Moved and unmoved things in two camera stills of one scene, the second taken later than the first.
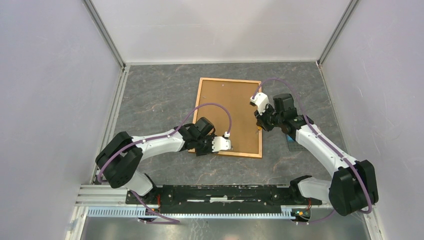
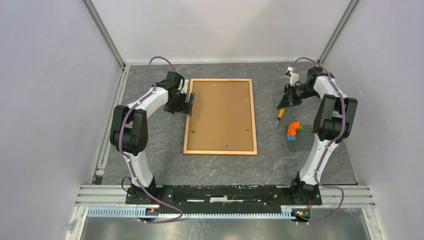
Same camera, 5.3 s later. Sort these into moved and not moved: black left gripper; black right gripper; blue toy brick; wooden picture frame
Moved: black left gripper; black right gripper
Not moved: wooden picture frame; blue toy brick
